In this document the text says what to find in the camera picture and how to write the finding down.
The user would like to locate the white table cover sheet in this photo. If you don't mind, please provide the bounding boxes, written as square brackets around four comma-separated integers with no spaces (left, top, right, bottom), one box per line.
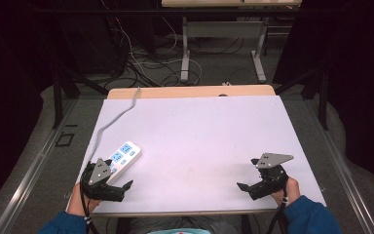
[65,95,327,216]

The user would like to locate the white metal frame desk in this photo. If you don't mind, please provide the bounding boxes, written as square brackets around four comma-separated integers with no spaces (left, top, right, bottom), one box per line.
[161,0,304,84]

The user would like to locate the white floor cable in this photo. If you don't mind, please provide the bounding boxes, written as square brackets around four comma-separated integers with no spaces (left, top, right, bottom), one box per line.
[128,16,204,87]

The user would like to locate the white power strip blue sockets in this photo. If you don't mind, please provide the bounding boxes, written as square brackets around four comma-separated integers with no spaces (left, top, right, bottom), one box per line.
[104,140,143,185]

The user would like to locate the person's right hand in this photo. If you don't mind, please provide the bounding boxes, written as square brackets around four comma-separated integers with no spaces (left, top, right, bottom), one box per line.
[270,176,302,208]

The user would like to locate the bundle of black floor cables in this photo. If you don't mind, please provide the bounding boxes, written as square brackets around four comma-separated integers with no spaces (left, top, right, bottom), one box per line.
[101,48,183,90]

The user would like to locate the person's light blue clothing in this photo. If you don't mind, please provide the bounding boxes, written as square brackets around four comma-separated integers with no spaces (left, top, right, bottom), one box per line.
[146,227,212,234]

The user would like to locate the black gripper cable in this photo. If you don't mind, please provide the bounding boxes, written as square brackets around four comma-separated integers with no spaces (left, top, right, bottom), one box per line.
[265,189,289,234]
[79,181,99,234]

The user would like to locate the person's left hand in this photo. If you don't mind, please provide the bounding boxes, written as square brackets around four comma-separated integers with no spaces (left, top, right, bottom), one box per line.
[67,181,102,217]

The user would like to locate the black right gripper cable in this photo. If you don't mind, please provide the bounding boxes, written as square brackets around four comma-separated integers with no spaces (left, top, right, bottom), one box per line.
[265,189,289,234]

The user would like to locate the black metal stand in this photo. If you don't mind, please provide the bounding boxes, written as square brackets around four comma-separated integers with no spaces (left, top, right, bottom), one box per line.
[52,66,110,130]
[273,64,331,132]

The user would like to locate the grey power strip cable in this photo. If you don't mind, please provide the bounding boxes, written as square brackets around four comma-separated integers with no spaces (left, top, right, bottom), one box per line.
[90,86,141,165]

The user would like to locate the metal floor rail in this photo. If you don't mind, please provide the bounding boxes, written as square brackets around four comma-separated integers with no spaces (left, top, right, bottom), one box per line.
[0,98,80,234]
[304,97,374,234]

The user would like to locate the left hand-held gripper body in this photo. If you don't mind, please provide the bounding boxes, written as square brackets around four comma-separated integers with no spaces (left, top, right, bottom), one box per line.
[80,157,127,203]

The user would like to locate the black horizontal bar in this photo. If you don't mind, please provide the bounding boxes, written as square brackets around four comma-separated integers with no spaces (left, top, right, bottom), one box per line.
[34,7,340,16]

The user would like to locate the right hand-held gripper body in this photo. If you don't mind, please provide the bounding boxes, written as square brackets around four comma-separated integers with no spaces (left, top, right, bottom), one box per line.
[248,152,295,201]

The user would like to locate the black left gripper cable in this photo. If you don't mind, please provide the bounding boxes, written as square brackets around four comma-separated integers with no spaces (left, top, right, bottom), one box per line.
[79,181,99,234]

